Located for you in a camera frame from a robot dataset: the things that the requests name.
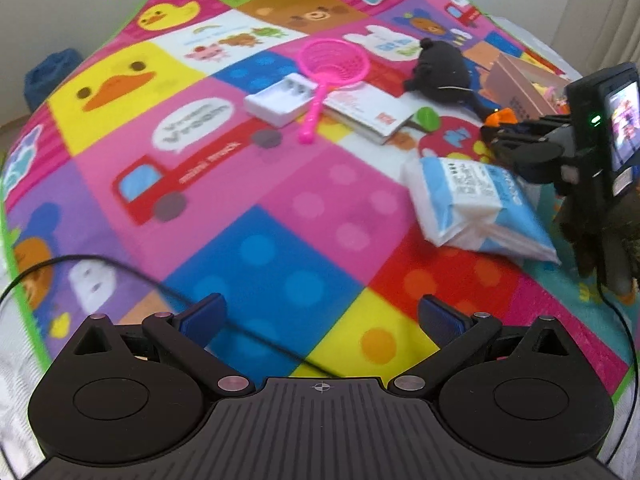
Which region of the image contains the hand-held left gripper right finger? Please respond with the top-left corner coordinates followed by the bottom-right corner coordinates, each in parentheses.
top-left (390, 294), bottom-right (571, 397)

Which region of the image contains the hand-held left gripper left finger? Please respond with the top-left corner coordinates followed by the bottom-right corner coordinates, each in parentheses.
top-left (74, 291), bottom-right (253, 397)

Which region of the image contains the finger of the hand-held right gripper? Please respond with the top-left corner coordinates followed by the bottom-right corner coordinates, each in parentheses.
top-left (492, 114), bottom-right (571, 143)
top-left (489, 139), bottom-right (571, 184)

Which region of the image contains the pink cardboard box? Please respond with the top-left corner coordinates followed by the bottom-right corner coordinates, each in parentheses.
top-left (485, 52), bottom-right (573, 123)

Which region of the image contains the blue tissue packet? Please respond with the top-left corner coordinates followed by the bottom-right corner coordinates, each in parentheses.
top-left (404, 156), bottom-right (562, 265)

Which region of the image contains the black plush toy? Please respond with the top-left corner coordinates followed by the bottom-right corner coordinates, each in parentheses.
top-left (402, 37), bottom-right (496, 121)

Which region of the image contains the pink toy net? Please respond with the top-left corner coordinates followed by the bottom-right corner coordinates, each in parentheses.
top-left (298, 39), bottom-right (371, 145)

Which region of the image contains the white battery charger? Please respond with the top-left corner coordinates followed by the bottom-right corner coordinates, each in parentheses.
top-left (243, 72), bottom-right (321, 128)

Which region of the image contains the green toy cup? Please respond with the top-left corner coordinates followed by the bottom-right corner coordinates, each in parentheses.
top-left (416, 106), bottom-right (441, 133)

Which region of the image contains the colourful cartoon play mat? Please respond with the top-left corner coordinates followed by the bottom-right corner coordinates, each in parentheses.
top-left (0, 0), bottom-right (640, 411)

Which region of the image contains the white booklet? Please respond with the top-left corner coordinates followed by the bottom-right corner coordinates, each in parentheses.
top-left (322, 85), bottom-right (417, 147)

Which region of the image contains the blue cloth bundle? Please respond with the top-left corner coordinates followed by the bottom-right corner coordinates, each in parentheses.
top-left (25, 50), bottom-right (83, 111)

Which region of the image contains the black cable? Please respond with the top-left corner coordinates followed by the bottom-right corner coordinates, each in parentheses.
top-left (0, 255), bottom-right (351, 378)
top-left (597, 280), bottom-right (637, 466)

